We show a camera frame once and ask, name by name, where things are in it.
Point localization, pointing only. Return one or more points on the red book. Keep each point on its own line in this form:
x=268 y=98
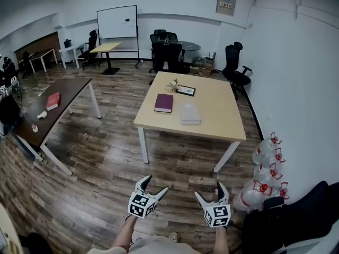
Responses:
x=53 y=100

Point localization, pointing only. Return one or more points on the white table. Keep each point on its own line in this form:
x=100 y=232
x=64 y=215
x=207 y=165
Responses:
x=71 y=48

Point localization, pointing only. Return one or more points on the dark brown table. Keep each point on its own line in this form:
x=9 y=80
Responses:
x=66 y=91

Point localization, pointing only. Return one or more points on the round dark marble table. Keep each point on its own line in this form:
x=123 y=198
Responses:
x=190 y=46

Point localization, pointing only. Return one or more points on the black picture frame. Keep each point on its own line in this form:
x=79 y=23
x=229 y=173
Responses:
x=186 y=90

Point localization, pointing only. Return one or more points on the maroon book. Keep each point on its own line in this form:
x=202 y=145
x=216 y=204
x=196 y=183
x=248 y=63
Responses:
x=164 y=102

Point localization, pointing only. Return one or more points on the black stool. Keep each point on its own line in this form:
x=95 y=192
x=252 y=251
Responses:
x=37 y=243

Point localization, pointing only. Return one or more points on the light wooden table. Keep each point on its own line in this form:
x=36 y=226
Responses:
x=212 y=110

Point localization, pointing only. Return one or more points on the whiteboard on black stand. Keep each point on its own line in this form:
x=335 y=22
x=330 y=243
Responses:
x=116 y=22

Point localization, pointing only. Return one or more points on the grey electrical wall panel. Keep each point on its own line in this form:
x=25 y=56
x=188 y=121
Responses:
x=225 y=4

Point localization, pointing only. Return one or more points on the cardboard box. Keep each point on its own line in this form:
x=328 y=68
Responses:
x=201 y=71

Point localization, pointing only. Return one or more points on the white-legged brown table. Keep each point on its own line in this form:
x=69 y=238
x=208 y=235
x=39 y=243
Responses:
x=43 y=54

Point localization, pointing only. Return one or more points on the pale flower bouquet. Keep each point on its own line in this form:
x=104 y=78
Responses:
x=173 y=85

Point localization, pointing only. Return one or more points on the small pink figurine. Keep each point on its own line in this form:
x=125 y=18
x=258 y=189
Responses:
x=34 y=128

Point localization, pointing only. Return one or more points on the small white cup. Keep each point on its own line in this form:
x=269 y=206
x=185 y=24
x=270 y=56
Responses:
x=42 y=114

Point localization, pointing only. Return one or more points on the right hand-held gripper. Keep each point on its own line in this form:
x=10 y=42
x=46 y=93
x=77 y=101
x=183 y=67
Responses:
x=218 y=214

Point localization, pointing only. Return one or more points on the person's right forearm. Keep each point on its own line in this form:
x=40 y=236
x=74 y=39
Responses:
x=220 y=241

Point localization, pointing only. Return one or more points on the black pot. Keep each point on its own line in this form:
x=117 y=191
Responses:
x=67 y=43

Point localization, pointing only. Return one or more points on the yellow pedestal table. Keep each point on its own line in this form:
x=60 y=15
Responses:
x=106 y=47

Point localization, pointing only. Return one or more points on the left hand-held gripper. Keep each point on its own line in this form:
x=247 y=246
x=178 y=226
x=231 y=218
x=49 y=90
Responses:
x=141 y=206

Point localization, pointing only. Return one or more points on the person's left forearm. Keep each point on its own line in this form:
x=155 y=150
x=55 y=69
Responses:
x=125 y=231

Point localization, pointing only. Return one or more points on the black router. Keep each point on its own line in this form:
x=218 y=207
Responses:
x=211 y=55

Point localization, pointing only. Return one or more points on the grey book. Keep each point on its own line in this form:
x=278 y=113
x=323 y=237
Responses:
x=189 y=112

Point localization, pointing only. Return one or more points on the black mesh office chair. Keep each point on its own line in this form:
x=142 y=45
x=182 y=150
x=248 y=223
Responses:
x=167 y=54

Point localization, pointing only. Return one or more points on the person's beige shirt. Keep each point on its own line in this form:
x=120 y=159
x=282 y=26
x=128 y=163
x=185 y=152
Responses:
x=159 y=247

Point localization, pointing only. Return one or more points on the cream table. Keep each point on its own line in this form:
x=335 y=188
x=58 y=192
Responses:
x=10 y=234

